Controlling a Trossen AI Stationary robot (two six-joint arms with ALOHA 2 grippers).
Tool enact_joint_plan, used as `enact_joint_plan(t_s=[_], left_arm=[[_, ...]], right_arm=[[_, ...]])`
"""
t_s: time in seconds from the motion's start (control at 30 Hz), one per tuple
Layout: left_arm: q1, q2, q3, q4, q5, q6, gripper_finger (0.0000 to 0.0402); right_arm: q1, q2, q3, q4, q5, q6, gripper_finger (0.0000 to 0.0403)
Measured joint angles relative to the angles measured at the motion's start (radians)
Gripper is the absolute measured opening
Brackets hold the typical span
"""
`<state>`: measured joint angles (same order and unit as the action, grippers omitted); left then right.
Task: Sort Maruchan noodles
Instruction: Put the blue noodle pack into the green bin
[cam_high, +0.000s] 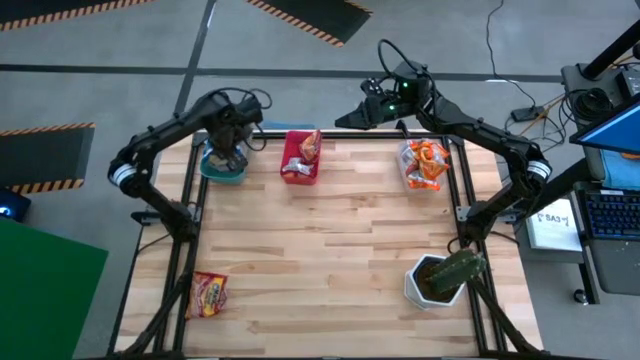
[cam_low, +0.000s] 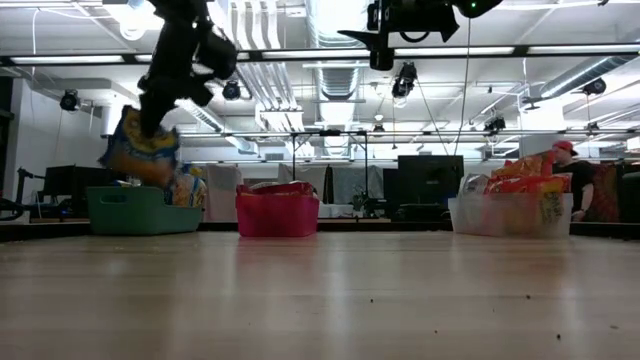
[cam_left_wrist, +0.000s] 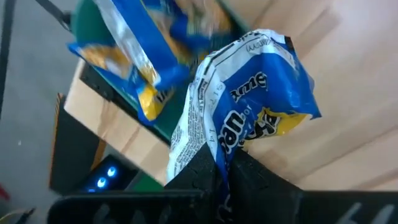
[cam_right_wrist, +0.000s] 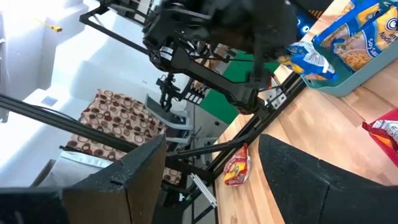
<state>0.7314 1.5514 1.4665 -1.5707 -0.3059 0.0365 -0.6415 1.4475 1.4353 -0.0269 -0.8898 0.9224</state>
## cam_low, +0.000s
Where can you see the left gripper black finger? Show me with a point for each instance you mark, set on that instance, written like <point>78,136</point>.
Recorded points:
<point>148,115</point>
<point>162,112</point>

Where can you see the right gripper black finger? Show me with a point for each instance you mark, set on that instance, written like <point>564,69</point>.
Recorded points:
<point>382,59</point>
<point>365,39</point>

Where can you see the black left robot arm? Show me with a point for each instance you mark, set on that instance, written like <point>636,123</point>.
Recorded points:
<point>177,10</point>

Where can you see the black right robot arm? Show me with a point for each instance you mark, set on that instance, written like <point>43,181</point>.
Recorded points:
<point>475,7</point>

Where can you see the black ceiling spotlight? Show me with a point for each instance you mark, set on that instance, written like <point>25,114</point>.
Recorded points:
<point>231,90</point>
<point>404,82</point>
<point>495,124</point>
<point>594,87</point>
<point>70,101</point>

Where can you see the beige backdrop curtain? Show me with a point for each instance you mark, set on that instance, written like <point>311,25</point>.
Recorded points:
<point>220,192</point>

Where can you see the teal plastic bin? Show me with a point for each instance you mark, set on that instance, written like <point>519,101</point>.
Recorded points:
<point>140,215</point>

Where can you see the black equipment case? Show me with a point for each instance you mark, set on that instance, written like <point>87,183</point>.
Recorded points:
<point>70,182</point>

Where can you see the large black monitor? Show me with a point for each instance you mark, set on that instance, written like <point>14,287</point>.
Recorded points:
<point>430,180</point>

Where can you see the pink plastic bin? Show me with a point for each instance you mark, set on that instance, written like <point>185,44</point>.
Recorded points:
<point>277,217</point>

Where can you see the clear plastic bin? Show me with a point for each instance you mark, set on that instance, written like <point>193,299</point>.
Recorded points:
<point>500,222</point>

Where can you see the person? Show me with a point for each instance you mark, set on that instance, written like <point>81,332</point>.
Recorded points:
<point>580,175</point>

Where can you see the red patterned cloth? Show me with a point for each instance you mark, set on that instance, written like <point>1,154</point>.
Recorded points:
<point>606,195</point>

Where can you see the black rig frame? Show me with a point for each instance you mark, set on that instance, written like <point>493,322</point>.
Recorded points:
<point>129,58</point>

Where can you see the silver ventilation duct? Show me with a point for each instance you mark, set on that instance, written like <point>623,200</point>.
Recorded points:
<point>337,82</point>

